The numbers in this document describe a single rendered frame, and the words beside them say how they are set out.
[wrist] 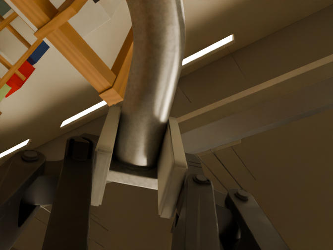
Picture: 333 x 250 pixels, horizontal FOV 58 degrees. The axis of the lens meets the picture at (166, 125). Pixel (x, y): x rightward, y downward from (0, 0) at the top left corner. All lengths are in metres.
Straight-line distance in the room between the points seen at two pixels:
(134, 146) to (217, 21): 6.44
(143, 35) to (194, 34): 6.58
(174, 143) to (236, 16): 6.43
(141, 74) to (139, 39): 0.02
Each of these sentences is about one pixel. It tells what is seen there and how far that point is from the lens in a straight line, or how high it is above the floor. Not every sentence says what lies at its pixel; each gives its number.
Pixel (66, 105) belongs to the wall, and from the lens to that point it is 8.89.
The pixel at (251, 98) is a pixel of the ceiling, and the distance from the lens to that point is 5.04.
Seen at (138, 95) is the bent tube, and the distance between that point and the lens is 0.17.
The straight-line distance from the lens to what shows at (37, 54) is 6.27.
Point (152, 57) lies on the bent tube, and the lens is 0.17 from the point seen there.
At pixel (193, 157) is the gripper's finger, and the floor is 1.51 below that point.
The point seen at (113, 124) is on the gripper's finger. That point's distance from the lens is 0.17.
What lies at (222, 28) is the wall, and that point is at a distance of 6.67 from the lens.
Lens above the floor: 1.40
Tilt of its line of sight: 31 degrees up
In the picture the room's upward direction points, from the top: 139 degrees clockwise
